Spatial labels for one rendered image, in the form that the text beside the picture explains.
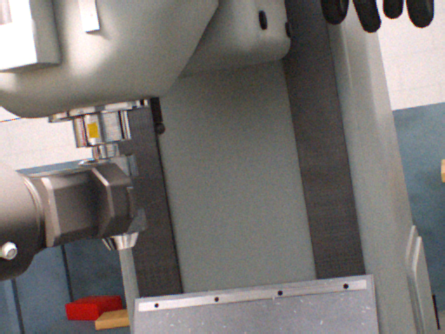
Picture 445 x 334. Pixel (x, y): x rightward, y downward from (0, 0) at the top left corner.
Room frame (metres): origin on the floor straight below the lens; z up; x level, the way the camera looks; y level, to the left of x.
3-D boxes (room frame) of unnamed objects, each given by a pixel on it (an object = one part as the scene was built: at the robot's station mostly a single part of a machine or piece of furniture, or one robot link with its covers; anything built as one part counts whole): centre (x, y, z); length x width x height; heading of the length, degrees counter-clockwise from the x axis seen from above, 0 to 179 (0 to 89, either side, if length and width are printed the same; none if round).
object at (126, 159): (0.67, 0.09, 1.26); 0.05 x 0.05 x 0.01
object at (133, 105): (0.67, 0.09, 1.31); 0.09 x 0.09 x 0.01
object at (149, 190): (0.65, 0.07, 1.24); 0.06 x 0.02 x 0.03; 139
